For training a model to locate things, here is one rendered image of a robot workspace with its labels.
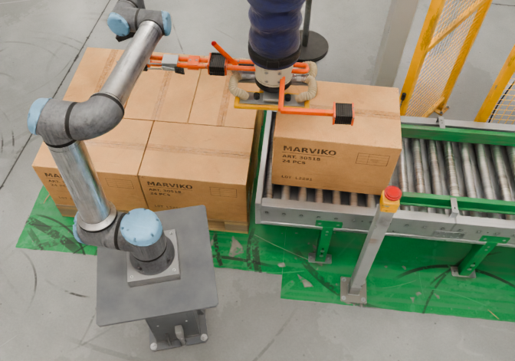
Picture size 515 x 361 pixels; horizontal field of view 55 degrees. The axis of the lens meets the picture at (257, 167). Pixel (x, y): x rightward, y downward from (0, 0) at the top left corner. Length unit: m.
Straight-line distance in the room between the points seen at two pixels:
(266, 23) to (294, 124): 0.60
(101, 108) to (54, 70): 2.81
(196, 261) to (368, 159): 0.94
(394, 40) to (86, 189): 2.25
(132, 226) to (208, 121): 1.15
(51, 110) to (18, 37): 3.22
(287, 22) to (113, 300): 1.33
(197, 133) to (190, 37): 1.64
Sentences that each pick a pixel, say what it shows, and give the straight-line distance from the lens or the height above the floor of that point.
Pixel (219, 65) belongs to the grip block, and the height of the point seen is 1.24.
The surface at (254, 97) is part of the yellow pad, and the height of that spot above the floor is 1.13.
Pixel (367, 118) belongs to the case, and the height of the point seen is 0.95.
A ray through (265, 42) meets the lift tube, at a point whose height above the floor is 1.44.
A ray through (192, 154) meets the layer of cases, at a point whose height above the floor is 0.54.
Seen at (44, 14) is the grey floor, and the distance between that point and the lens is 4.95.
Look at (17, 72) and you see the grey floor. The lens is 4.44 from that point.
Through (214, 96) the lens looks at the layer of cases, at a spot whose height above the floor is 0.54.
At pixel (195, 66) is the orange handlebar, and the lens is 2.24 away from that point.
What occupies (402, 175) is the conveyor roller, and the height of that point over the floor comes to 0.55.
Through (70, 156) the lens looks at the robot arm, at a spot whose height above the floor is 1.48.
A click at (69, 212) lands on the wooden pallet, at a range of 3.33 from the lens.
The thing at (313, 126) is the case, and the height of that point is 0.95.
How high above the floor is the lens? 2.72
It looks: 54 degrees down
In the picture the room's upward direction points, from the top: straight up
